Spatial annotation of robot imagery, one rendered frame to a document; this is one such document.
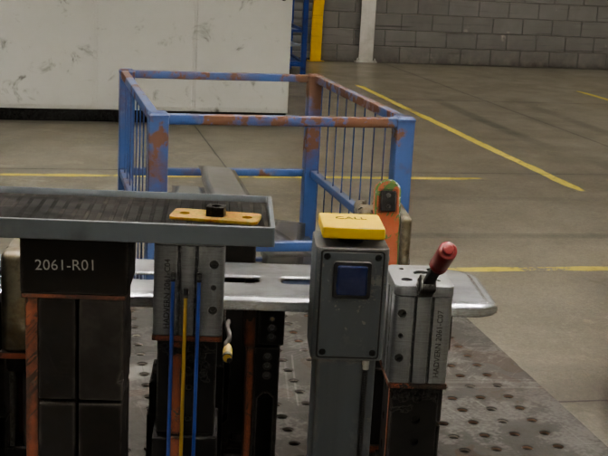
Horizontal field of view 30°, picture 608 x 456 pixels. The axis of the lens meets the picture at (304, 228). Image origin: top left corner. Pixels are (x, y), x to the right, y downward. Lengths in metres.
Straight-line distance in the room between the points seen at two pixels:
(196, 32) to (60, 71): 1.14
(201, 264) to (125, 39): 8.15
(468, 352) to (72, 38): 7.43
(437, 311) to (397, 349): 0.06
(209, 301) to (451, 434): 0.66
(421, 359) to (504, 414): 0.62
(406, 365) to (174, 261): 0.29
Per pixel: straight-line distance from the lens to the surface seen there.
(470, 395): 1.95
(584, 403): 3.94
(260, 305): 1.37
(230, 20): 9.44
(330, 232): 1.07
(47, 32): 9.32
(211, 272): 1.23
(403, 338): 1.27
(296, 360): 2.05
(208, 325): 1.25
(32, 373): 1.12
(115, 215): 1.08
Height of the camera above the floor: 1.41
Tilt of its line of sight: 14 degrees down
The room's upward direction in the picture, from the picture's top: 3 degrees clockwise
